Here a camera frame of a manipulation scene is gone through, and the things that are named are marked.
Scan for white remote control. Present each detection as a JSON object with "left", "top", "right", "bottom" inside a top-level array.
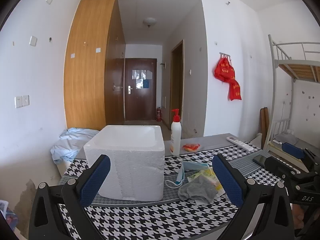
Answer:
[{"left": 226, "top": 137, "right": 254, "bottom": 152}]

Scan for wooden wardrobe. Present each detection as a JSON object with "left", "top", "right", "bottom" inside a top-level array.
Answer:
[{"left": 63, "top": 0, "right": 125, "bottom": 130}]

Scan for ceiling lamp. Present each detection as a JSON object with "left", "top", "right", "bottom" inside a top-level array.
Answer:
[{"left": 143, "top": 17, "right": 157, "bottom": 28}]

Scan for red hanging bags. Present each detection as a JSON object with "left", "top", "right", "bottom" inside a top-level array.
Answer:
[{"left": 214, "top": 56, "right": 242, "bottom": 101}]

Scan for double wall socket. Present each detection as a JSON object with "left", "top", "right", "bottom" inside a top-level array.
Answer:
[{"left": 14, "top": 95, "right": 30, "bottom": 108}]

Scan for houndstooth table mat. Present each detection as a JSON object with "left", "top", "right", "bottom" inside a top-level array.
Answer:
[{"left": 57, "top": 143, "right": 296, "bottom": 240}]

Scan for side door frame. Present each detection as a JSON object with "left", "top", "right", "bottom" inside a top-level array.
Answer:
[{"left": 169, "top": 40, "right": 184, "bottom": 124}]

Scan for red snack packet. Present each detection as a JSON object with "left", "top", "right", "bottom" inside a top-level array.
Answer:
[{"left": 182, "top": 144, "right": 201, "bottom": 152}]

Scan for white wall switch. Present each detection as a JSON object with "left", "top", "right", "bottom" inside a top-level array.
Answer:
[{"left": 29, "top": 36, "right": 37, "bottom": 47}]

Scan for wooden boards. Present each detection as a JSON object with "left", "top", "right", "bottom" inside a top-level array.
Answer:
[{"left": 260, "top": 107, "right": 269, "bottom": 148}]

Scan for blue face mask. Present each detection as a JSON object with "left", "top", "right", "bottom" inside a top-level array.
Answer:
[{"left": 164, "top": 161, "right": 209, "bottom": 189}]

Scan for light blue bedding bundle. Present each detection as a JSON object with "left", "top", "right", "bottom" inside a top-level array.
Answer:
[{"left": 50, "top": 127, "right": 99, "bottom": 165}]

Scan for yellow foam net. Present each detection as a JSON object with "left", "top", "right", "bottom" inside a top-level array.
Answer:
[{"left": 187, "top": 167, "right": 222, "bottom": 191}]

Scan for white red pump bottle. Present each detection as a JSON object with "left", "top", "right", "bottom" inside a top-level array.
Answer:
[{"left": 170, "top": 108, "right": 182, "bottom": 156}]

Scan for red fire extinguisher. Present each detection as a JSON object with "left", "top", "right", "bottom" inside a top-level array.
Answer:
[{"left": 156, "top": 107, "right": 162, "bottom": 122}]

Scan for white styrofoam box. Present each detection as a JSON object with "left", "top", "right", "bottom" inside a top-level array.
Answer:
[{"left": 84, "top": 125, "right": 165, "bottom": 202}]

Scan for right hand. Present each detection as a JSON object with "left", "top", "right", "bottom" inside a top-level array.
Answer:
[{"left": 292, "top": 204, "right": 304, "bottom": 229}]

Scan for metal bunk bed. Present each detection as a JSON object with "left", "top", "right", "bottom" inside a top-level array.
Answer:
[{"left": 263, "top": 36, "right": 319, "bottom": 157}]

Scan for grey sock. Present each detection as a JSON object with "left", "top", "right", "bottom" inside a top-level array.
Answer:
[{"left": 178, "top": 175, "right": 218, "bottom": 203}]

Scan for dark brown entrance door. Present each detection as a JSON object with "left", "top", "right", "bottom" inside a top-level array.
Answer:
[{"left": 125, "top": 58, "right": 157, "bottom": 121}]

